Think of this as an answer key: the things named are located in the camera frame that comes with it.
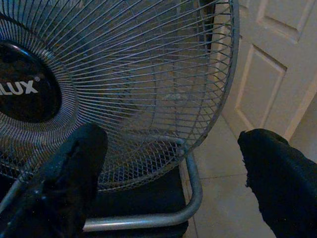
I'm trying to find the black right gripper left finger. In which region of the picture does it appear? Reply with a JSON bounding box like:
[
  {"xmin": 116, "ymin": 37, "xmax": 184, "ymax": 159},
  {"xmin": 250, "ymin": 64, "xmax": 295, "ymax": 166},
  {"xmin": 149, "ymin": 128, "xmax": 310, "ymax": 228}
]
[{"xmin": 0, "ymin": 122, "xmax": 109, "ymax": 238}]

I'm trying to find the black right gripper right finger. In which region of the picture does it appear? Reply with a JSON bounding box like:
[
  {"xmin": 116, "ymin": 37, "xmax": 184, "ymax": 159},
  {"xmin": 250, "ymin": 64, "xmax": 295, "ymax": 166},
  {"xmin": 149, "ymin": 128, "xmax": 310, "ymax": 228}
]
[{"xmin": 237, "ymin": 127, "xmax": 317, "ymax": 238}]

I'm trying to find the silver metal floor fan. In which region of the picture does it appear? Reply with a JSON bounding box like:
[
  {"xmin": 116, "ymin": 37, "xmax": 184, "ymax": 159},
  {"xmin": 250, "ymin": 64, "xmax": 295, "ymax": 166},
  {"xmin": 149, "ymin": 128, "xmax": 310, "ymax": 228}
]
[{"xmin": 0, "ymin": 0, "xmax": 241, "ymax": 233}]

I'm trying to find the white panelled door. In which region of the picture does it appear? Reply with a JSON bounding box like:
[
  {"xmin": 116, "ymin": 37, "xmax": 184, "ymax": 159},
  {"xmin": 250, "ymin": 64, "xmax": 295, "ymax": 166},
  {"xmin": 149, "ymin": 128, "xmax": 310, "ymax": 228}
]
[{"xmin": 210, "ymin": 0, "xmax": 317, "ymax": 143}]

